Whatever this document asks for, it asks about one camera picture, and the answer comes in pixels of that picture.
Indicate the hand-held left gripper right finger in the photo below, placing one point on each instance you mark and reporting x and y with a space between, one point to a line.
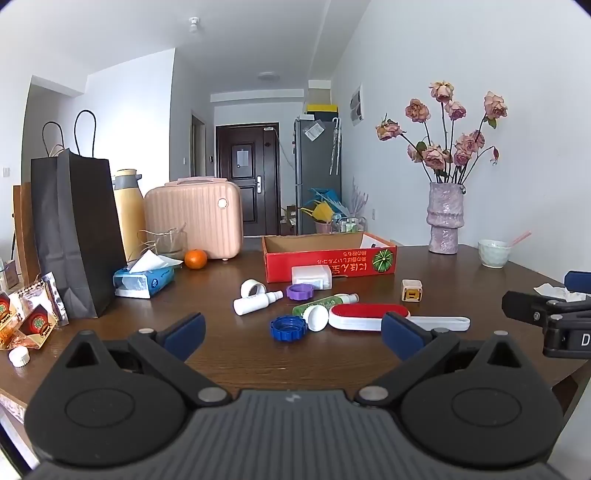
399 339

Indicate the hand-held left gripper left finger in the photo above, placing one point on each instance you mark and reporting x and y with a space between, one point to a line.
187 334

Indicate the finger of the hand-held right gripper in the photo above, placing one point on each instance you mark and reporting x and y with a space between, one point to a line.
579 281
526 307

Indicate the red and white lint brush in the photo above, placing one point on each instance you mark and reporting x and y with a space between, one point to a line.
362 318

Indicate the cream cube-shaped gadget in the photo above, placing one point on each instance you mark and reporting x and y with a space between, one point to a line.
412 290

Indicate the white spray bottle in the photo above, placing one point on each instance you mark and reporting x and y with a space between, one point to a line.
254 303

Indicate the red cardboard box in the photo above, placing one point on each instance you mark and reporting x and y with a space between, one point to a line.
360 266

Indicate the white round cap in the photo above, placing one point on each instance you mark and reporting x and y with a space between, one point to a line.
316 319

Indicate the green spray bottle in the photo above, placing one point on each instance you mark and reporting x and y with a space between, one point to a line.
318 302

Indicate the blue scalloped lid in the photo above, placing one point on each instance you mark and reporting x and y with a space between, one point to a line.
288 328

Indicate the crumpled white tissue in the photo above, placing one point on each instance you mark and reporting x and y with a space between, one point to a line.
551 292

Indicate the pale green bowl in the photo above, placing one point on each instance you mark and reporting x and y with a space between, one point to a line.
494 254

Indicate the blue tissue pack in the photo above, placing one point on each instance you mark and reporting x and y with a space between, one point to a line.
147 279

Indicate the pink spoon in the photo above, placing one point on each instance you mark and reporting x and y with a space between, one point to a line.
521 238

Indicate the orange fruit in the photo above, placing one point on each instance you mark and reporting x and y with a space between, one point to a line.
195 259

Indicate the white tape roll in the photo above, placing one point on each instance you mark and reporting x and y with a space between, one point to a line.
251 288

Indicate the clear glass cup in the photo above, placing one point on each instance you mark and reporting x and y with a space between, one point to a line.
174 245

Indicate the white rectangular plastic box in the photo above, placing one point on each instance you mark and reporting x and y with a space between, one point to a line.
311 276

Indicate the purple scalloped lid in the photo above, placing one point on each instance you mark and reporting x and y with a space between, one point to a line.
300 291

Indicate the pink ribbed suitcase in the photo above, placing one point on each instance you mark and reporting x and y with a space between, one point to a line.
194 217

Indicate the purple textured vase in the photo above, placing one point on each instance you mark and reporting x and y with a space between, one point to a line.
444 217

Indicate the yellow thermos jug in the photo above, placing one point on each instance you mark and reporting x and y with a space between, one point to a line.
129 217

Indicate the pink bucket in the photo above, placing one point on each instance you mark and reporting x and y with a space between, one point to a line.
323 227

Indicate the silver foil packet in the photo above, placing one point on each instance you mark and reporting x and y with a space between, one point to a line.
54 295

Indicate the purple feather decoration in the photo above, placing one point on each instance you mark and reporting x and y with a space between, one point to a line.
359 198

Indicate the orange snack packet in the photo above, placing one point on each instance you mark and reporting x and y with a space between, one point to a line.
9 318
39 323

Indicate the yellow plastic item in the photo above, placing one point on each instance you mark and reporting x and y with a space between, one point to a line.
318 212

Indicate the brown cardboard carton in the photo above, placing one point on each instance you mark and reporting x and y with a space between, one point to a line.
290 221

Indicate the dark brown door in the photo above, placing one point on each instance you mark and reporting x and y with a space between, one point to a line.
247 194

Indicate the black paper bag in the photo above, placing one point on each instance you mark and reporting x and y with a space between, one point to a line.
69 230

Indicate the blue plastic stool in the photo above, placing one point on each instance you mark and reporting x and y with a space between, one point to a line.
325 196

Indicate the small white bottle cap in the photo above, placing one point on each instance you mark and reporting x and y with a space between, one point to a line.
19 357

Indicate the bunch of dried pink roses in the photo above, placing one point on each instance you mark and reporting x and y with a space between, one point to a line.
434 157

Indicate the white paper notice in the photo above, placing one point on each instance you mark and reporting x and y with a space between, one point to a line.
242 158

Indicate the brown paper bag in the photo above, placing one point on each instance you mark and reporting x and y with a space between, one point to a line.
25 230

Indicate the grey refrigerator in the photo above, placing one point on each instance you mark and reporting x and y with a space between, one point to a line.
314 166

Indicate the folded white umbrella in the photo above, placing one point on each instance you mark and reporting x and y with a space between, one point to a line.
334 147

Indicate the white paper sheet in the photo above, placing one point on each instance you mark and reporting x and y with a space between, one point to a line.
315 131

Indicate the yellow box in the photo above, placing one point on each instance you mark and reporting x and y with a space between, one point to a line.
322 110

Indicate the round ceiling lamp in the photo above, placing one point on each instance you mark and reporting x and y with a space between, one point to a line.
268 76

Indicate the ceiling sprinkler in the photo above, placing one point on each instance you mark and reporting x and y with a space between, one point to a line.
194 24

